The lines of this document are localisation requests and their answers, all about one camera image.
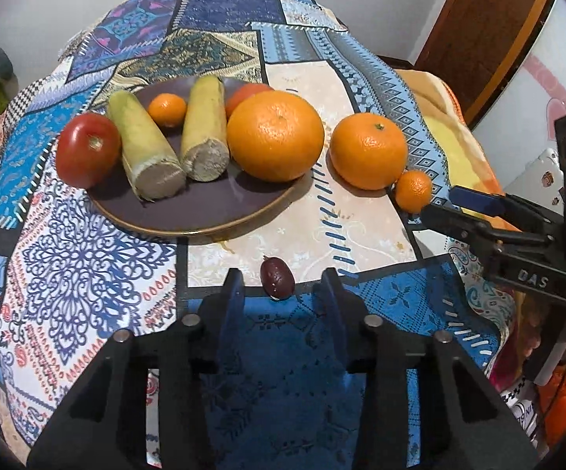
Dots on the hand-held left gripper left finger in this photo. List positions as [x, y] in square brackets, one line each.
[231, 303]

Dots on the white laptop with stickers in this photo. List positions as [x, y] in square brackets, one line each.
[542, 176]

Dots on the small tangerine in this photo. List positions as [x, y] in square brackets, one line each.
[412, 191]
[166, 110]

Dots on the large orange with sticker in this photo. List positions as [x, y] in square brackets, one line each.
[275, 134]

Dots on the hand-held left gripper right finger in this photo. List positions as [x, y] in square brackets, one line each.
[334, 303]

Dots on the dark red tomato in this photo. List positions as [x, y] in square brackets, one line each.
[89, 149]

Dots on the purple plate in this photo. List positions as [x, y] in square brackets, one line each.
[204, 205]

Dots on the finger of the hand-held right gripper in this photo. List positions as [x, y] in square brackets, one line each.
[454, 223]
[474, 201]

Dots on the brown wooden wardrobe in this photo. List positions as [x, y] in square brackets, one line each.
[483, 24]

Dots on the yellow orange blanket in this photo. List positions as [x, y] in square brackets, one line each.
[449, 132]

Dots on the blue patchwork cloth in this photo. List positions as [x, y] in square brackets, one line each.
[67, 264]

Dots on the yellow-green bamboo shoot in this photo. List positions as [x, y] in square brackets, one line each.
[141, 147]
[205, 127]

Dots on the white printed cloth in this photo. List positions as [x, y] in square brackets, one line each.
[515, 401]

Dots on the dark red date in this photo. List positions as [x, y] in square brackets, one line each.
[276, 278]

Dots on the large orange with stem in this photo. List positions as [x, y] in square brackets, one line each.
[368, 151]

